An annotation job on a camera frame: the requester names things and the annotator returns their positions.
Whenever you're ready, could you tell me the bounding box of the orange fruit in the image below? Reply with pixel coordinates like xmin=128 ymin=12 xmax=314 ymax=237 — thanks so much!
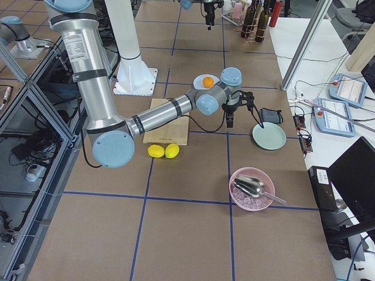
xmin=202 ymin=76 xmax=214 ymax=88

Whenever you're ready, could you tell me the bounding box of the dark grey folded cloth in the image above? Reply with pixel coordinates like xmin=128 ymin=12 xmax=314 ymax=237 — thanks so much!
xmin=260 ymin=108 xmax=284 ymax=124

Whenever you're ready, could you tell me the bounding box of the dark wine bottle middle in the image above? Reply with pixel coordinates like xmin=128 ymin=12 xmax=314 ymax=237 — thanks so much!
xmin=241 ymin=1 xmax=256 ymax=38

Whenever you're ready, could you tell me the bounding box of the black monitor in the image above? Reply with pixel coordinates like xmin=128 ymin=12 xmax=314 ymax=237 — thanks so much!
xmin=308 ymin=136 xmax=374 ymax=260

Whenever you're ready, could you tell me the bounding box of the bamboo cutting board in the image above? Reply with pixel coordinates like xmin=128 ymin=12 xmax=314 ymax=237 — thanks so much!
xmin=139 ymin=98 xmax=189 ymax=146

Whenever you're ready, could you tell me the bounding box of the teach pendant near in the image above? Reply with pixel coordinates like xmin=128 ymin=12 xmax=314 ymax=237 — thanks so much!
xmin=313 ymin=98 xmax=356 ymax=138

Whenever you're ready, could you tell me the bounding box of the pink cup upper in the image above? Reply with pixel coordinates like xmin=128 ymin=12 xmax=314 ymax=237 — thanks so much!
xmin=231 ymin=2 xmax=243 ymax=19

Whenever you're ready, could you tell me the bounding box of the light green plate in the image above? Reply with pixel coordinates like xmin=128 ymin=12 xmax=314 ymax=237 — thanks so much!
xmin=252 ymin=122 xmax=287 ymax=150

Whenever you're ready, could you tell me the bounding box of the metal scoop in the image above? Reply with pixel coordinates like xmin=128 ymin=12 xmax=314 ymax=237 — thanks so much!
xmin=234 ymin=174 xmax=287 ymax=205

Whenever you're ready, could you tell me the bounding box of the red bottle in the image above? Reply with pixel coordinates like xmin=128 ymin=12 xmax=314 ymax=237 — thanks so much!
xmin=269 ymin=1 xmax=284 ymax=28

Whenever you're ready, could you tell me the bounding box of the yellow lemon far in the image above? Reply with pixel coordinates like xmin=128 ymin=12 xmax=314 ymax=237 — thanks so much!
xmin=147 ymin=144 xmax=165 ymax=158

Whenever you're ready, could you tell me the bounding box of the teach pendant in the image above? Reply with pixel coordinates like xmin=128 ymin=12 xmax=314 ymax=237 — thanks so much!
xmin=329 ymin=73 xmax=368 ymax=108
xmin=313 ymin=98 xmax=356 ymax=138

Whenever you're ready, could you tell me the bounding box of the pink bowl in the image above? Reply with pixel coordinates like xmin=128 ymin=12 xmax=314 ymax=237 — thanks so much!
xmin=229 ymin=167 xmax=275 ymax=211

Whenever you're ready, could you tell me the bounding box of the metal stick green handle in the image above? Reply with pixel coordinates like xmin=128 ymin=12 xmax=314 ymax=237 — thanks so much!
xmin=288 ymin=98 xmax=374 ymax=137

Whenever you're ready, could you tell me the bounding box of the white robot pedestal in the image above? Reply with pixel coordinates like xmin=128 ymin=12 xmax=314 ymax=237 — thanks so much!
xmin=105 ymin=0 xmax=158 ymax=97

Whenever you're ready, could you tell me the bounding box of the black power strip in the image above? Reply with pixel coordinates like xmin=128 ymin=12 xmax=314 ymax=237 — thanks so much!
xmin=293 ymin=114 xmax=313 ymax=156

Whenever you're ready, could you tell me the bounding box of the aluminium frame post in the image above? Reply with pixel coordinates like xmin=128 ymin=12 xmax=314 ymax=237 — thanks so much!
xmin=281 ymin=0 xmax=333 ymax=91

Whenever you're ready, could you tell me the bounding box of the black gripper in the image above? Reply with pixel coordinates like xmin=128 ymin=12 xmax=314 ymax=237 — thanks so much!
xmin=221 ymin=91 xmax=254 ymax=128
xmin=202 ymin=0 xmax=223 ymax=30

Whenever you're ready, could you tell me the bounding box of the teach pendant far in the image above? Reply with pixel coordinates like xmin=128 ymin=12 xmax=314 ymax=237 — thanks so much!
xmin=329 ymin=73 xmax=368 ymax=108

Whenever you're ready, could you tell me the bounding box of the copper wire bottle rack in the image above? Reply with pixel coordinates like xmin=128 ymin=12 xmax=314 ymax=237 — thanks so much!
xmin=241 ymin=6 xmax=270 ymax=43

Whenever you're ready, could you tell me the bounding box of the light blue plate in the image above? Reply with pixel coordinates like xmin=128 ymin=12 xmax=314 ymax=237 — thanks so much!
xmin=193 ymin=74 xmax=220 ymax=90

